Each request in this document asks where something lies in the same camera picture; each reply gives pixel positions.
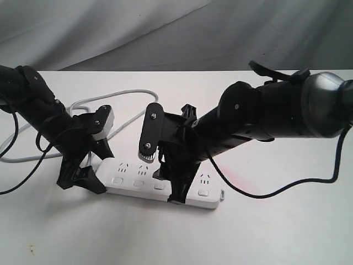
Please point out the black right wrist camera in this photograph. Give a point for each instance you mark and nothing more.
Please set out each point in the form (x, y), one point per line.
(151, 132)

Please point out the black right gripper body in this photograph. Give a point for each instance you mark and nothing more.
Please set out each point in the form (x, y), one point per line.
(187, 137)

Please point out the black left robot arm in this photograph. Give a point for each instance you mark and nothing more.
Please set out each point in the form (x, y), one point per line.
(24, 91)

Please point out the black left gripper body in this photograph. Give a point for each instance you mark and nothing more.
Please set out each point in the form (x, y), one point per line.
(70, 135)

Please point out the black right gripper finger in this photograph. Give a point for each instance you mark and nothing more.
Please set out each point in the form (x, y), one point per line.
(164, 172)
(181, 178)

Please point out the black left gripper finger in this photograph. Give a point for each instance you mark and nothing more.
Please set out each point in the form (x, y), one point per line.
(86, 178)
(102, 149)

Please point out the grey backdrop cloth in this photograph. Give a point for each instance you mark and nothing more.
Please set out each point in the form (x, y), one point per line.
(176, 35)

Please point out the white five-outlet power strip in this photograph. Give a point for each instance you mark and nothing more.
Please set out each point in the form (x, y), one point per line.
(135, 180)

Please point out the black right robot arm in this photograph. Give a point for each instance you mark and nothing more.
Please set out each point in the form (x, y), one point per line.
(300, 105)

